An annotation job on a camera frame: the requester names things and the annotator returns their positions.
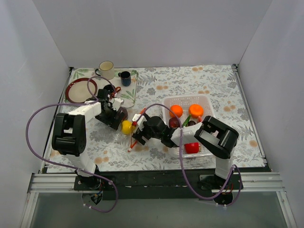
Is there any fake dark beet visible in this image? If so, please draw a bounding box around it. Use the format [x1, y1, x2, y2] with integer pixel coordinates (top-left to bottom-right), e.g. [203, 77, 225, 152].
[169, 117, 180, 128]

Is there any floral table mat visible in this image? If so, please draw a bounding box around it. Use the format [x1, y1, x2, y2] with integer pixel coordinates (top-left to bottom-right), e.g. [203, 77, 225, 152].
[46, 65, 266, 171]

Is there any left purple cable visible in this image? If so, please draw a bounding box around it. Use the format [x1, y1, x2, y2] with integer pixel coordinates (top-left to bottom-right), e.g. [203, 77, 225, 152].
[25, 76, 119, 213]

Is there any fake red apple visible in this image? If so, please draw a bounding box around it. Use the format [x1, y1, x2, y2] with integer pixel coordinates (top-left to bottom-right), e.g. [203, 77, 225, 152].
[184, 142, 200, 154]

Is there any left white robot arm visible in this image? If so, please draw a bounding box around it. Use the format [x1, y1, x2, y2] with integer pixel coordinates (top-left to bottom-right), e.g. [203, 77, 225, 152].
[52, 89, 128, 190]

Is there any fake orange half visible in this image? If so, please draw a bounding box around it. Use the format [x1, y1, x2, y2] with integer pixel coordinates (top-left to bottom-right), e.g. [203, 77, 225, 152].
[188, 104, 204, 118]

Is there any fake green chili pepper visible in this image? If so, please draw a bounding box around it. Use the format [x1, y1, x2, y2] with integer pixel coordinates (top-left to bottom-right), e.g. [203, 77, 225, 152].
[182, 114, 191, 127]

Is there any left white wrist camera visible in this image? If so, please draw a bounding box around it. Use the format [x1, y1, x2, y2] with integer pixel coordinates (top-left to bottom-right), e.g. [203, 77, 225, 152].
[110, 97, 124, 111]

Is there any white plastic basket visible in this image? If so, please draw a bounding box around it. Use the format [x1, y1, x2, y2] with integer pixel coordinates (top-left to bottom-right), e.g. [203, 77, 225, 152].
[161, 95, 216, 159]

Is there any fake purple eggplant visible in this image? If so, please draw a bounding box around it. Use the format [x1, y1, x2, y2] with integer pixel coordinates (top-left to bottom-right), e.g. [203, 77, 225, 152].
[188, 121, 197, 126]

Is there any fake whole orange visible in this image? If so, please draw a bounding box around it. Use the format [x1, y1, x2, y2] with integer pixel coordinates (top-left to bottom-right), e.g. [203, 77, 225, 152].
[169, 105, 183, 118]

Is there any cream enamel mug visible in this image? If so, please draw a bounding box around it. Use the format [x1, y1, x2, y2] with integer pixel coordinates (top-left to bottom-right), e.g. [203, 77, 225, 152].
[95, 61, 115, 80]

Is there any dark blue cup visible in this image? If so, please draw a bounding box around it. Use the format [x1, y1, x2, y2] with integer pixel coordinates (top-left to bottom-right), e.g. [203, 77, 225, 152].
[118, 71, 131, 86]

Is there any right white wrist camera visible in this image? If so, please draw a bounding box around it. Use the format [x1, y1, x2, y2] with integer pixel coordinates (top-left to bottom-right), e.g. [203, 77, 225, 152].
[132, 114, 144, 126]

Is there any floral serving tray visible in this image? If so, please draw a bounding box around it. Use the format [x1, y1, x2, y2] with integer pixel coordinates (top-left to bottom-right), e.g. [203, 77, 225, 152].
[63, 68, 139, 108]

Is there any orange patterned cup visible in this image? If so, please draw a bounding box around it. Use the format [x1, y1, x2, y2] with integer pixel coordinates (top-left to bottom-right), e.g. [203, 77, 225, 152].
[103, 84, 121, 93]

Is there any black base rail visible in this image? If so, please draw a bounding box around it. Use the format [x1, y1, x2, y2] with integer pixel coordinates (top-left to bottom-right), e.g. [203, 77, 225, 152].
[73, 167, 271, 201]

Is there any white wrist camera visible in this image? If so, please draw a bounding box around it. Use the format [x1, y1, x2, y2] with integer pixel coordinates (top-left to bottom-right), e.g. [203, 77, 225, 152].
[132, 114, 144, 126]
[110, 97, 124, 111]

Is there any red rimmed plate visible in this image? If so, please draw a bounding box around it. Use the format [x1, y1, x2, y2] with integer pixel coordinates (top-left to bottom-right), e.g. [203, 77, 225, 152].
[65, 78, 92, 103]

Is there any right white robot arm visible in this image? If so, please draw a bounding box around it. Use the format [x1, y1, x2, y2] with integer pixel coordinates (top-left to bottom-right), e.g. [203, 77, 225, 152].
[132, 114, 239, 189]

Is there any clear zip top bag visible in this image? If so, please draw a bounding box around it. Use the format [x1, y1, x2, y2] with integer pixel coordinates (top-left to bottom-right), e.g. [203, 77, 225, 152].
[115, 108, 146, 153]

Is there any fake yellow lemon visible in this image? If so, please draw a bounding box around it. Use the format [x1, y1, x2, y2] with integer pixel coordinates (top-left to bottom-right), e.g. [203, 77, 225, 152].
[121, 120, 136, 135]

